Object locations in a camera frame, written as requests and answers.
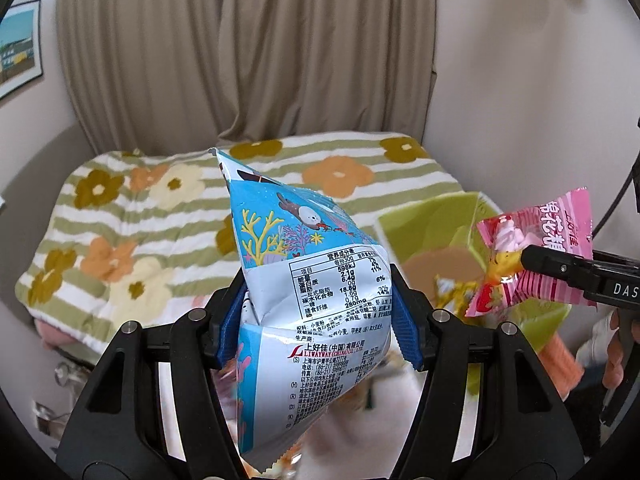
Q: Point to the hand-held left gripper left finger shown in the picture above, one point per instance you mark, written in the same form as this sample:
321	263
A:
231	321

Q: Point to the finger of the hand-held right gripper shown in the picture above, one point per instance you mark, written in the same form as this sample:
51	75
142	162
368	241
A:
555	262

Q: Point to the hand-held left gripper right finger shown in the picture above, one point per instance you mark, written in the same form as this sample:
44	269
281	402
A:
405	335

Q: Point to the pink snack packet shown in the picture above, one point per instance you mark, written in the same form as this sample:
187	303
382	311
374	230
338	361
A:
550	220

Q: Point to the blue cartoon snack bag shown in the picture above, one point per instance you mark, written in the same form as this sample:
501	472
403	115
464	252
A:
300	240

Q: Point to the green storage box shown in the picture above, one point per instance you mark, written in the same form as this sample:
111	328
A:
430	215

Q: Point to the person's right hand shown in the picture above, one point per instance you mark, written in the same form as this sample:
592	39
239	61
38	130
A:
612	367

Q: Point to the orange ribbed cloth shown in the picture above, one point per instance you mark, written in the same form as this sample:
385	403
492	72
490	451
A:
565	367

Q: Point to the striped floral blanket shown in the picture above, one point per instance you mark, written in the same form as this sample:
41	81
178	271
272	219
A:
150	240

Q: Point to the pink cloth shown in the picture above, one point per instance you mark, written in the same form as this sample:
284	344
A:
52	335

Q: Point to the shiny metal object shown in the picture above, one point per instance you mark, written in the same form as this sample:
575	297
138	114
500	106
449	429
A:
60	385

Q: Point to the beige curtain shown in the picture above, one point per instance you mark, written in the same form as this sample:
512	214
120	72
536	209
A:
200	60

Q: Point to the framed wall picture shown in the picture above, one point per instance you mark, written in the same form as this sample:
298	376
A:
17	50

